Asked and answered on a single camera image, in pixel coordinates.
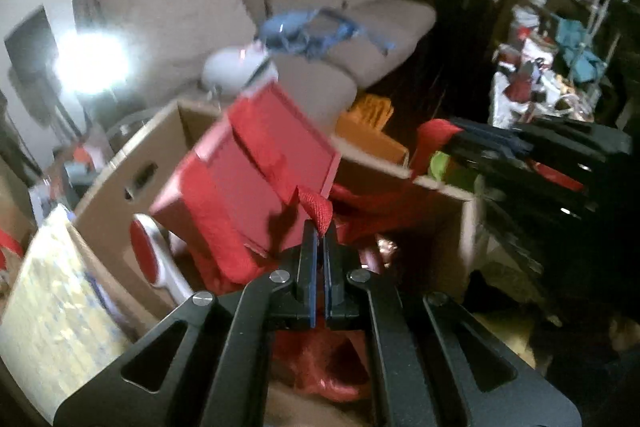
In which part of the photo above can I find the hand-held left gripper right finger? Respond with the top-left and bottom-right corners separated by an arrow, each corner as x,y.
323,226 -> 584,427

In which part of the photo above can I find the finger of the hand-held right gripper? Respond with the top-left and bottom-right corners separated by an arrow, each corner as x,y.
439,155 -> 599,217
446,117 -> 633,156

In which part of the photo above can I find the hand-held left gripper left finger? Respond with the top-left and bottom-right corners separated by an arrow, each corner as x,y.
53,220 -> 318,427

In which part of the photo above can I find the red plastic ribbon ball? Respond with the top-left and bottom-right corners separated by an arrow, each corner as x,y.
272,332 -> 373,403

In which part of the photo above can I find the red box with white label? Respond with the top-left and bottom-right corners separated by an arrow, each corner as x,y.
149,79 -> 463,280

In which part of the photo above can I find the white red lint brush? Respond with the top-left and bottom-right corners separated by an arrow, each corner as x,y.
129,213 -> 196,303

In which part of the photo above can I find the brown cardboard box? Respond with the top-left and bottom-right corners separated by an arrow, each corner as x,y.
72,99 -> 483,427

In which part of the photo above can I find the green plastic container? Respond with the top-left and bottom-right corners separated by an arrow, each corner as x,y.
430,152 -> 481,192

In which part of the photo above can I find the cluttered side table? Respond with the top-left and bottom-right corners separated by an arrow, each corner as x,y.
490,22 -> 631,128

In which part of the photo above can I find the orange plastic basket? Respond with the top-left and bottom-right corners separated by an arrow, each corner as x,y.
337,94 -> 411,162

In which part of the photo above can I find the beige sofa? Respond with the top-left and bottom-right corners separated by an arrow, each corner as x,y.
72,0 -> 438,118

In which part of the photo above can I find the white domed device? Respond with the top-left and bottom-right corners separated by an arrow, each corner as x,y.
200,47 -> 278,95

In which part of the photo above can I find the round dark side table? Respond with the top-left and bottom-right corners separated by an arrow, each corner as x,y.
107,109 -> 161,138

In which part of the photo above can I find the yellow plaid tablecloth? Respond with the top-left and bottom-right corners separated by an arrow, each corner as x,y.
0,204 -> 131,408

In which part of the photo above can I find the clear plastic bag clutter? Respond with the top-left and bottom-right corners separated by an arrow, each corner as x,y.
30,142 -> 108,208

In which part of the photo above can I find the bright lamp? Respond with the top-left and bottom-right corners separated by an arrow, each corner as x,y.
52,29 -> 136,108

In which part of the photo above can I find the large beige sofa cushion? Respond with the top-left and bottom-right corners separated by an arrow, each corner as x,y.
95,0 -> 241,72

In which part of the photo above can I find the black speaker on stand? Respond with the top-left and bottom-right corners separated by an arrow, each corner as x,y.
5,7 -> 61,78

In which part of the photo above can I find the blue strap harness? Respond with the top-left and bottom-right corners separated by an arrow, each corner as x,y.
257,7 -> 398,58

